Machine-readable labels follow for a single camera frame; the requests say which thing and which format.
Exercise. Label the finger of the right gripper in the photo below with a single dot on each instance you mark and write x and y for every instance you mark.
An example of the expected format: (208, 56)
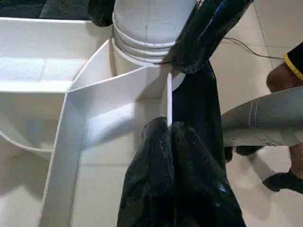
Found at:
(203, 40)
(101, 13)

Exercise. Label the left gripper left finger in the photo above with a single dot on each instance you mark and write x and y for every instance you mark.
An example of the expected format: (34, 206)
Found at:
(151, 184)

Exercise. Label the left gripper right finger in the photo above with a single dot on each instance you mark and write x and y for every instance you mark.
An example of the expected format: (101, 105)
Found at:
(201, 189)

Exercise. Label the white plastic table leg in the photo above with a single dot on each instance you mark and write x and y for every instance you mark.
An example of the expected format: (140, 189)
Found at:
(146, 30)

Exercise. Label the white plastic table top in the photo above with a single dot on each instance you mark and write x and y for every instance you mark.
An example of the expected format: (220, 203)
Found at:
(106, 99)

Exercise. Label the dark robot right foot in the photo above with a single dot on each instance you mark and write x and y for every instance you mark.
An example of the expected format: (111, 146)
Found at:
(246, 151)

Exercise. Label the black plastic mat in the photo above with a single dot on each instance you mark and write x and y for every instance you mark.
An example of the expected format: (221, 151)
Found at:
(196, 106)

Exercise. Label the person's black shoe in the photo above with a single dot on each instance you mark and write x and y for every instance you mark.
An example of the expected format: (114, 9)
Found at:
(284, 182)

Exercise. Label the person's bare leg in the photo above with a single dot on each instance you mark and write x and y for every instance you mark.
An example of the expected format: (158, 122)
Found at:
(279, 78)

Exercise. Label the black shorts with yellow trim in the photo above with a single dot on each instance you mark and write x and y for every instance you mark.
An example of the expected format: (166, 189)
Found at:
(297, 56)

